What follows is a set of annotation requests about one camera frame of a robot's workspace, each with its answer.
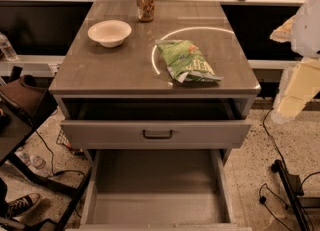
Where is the black stand base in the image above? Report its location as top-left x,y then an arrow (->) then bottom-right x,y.
271,160 -> 320,231

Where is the black and white sneaker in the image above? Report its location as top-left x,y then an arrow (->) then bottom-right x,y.
5,193 -> 42,218

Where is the brown soda can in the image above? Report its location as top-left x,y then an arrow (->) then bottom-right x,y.
136,0 -> 154,22

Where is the black floor cable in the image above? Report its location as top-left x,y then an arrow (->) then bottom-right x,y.
258,108 -> 320,231

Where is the black drawer handle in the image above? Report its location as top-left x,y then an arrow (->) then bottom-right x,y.
142,130 -> 173,140

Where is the top grey drawer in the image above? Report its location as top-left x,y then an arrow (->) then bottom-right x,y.
61,98 -> 250,150

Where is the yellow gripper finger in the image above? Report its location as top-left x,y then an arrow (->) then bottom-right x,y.
271,57 -> 320,124
270,16 -> 295,43

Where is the black side table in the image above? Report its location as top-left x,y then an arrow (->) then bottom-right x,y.
0,89 -> 91,231

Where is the grey drawer cabinet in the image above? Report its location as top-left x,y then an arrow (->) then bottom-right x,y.
48,0 -> 262,231

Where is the green jalapeno chip bag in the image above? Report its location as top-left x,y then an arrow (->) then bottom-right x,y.
156,40 -> 222,83

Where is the plastic bottle on floor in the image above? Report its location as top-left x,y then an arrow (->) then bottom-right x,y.
16,151 -> 51,177

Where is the black cable left floor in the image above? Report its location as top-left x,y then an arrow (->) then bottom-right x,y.
34,129 -> 87,179

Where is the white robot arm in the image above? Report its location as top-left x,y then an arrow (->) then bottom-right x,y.
270,0 -> 320,124

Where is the clear plastic water bottle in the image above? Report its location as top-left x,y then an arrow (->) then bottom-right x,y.
0,32 -> 18,61

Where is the white ceramic bowl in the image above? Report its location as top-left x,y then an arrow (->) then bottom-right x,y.
88,20 -> 132,48

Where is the open middle grey drawer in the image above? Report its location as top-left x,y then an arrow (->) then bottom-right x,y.
80,150 -> 238,231

